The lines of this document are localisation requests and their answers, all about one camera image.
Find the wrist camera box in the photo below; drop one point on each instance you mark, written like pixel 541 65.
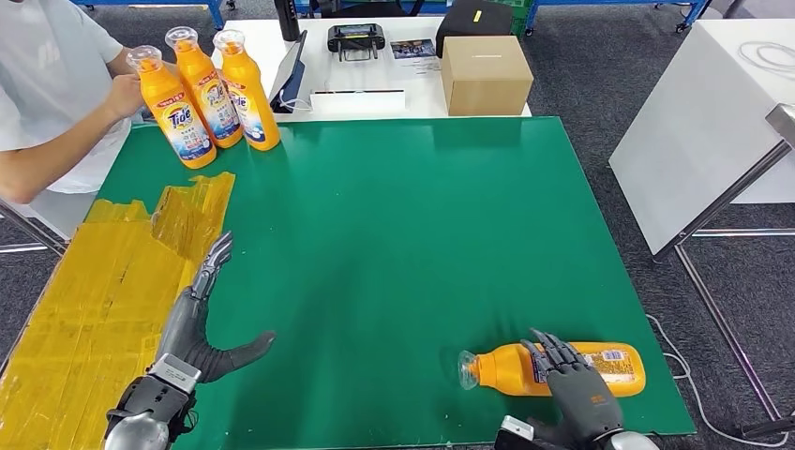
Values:
pixel 174 372
pixel 512 432

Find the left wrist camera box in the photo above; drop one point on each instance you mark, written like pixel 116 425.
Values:
pixel 174 372

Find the green table board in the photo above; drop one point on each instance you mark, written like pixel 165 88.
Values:
pixel 404 199

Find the printed leaflet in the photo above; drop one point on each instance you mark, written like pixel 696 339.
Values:
pixel 414 49

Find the black bag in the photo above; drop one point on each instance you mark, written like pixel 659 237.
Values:
pixel 472 28

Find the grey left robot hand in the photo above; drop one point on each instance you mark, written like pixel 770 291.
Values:
pixel 186 335

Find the person's right hand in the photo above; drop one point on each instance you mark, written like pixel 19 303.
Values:
pixel 124 96

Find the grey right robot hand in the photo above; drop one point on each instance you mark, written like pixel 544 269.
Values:
pixel 584 404

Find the person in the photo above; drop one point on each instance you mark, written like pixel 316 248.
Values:
pixel 43 74

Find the blue metal rack frame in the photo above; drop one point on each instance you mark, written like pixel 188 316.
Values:
pixel 698 12
pixel 216 12

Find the white flat box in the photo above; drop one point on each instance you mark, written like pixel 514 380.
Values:
pixel 358 104

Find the orange detergent bottle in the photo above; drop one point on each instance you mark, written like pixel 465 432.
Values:
pixel 192 68
pixel 245 71
pixel 497 372
pixel 155 84

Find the green plastic crate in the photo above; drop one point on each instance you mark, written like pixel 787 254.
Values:
pixel 523 18

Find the grey metal table frame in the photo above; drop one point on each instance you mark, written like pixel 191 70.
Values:
pixel 727 199

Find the person's right forearm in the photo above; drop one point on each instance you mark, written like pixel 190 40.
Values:
pixel 56 158

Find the yellow taped cardboard sheet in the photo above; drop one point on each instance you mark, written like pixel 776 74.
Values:
pixel 93 248

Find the black handheld controller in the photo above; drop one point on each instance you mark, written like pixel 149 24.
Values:
pixel 356 37

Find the white side table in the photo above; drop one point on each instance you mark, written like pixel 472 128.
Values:
pixel 702 124

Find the dark tablet with blue cover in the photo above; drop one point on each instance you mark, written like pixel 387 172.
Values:
pixel 290 74

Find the black cylindrical flask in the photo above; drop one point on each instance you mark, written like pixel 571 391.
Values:
pixel 287 22

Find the brown cardboard box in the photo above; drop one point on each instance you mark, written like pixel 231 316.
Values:
pixel 486 81

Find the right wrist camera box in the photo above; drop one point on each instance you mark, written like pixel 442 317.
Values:
pixel 512 432

